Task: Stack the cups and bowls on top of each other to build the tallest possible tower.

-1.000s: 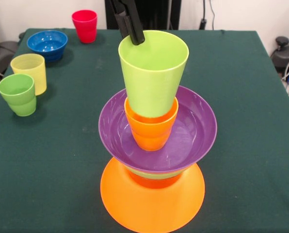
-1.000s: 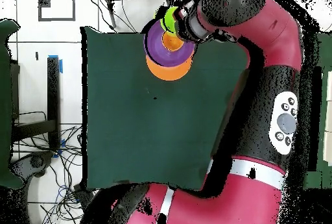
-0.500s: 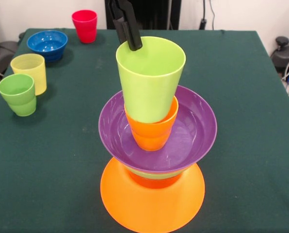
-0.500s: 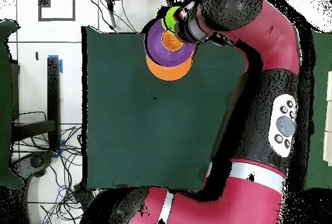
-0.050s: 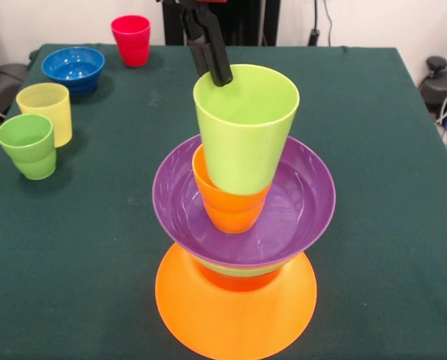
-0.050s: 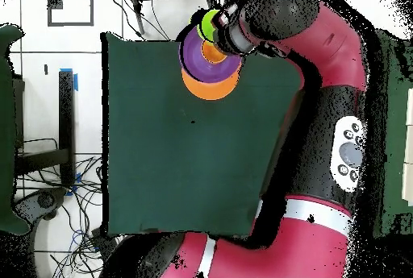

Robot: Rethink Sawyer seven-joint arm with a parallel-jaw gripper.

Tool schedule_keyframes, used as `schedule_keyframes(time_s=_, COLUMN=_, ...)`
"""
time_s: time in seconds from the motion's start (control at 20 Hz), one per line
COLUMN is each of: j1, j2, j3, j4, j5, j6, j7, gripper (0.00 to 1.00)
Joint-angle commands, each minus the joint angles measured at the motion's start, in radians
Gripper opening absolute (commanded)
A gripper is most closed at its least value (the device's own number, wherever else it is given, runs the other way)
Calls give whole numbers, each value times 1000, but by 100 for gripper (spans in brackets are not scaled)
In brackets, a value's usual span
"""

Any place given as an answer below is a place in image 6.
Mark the small black object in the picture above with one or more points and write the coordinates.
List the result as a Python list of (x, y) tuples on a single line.
[(46, 69)]

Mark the black metal stand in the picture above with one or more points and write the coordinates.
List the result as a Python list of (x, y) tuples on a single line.
[(66, 113)]

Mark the lime green cup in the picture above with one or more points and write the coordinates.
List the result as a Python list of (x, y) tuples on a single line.
[(206, 25)]

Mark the black square frame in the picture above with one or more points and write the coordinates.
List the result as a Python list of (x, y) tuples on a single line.
[(55, 0)]

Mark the large orange bowl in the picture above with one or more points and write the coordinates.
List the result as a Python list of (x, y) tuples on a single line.
[(209, 91)]

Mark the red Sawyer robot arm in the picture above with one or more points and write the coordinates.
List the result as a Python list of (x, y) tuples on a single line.
[(322, 58)]

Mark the purple bowl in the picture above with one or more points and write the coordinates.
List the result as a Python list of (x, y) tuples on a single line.
[(193, 62)]

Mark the dark green table cloth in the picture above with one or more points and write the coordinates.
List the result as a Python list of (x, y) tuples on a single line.
[(145, 162)]

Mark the blue tape strip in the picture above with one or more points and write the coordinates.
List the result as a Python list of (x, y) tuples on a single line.
[(75, 83), (78, 178)]

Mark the dark office chair base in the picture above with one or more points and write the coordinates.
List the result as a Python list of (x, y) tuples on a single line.
[(45, 200)]

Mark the orange cup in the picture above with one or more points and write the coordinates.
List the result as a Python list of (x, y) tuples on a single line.
[(211, 54)]

